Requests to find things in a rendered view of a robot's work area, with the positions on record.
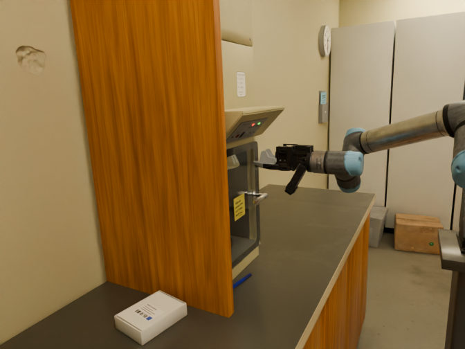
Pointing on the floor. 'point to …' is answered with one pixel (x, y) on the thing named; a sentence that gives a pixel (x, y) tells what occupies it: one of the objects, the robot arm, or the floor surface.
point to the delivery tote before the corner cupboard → (376, 224)
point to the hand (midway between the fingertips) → (257, 164)
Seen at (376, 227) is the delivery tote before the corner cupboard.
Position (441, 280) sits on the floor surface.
